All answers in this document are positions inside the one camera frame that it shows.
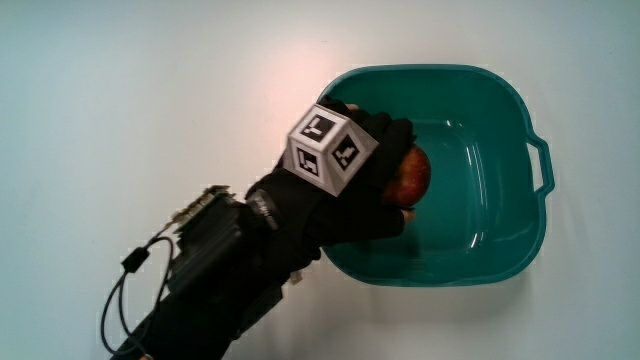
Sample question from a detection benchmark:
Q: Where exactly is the person's left hand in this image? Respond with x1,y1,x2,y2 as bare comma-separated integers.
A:
245,97,417,275

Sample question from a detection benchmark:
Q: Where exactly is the red apple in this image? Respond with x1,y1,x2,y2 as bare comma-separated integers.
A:
382,144,433,209

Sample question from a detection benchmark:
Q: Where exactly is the teal plastic basin plate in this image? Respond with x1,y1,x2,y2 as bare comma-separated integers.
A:
317,63,556,289

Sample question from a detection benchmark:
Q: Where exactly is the person's left forearm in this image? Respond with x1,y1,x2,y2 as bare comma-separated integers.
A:
110,234,301,360

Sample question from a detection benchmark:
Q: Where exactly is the black wrist electronics module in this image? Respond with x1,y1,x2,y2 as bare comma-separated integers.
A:
167,184,254,297

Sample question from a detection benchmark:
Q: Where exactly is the black cable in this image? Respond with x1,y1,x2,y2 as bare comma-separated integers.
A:
99,233,177,357

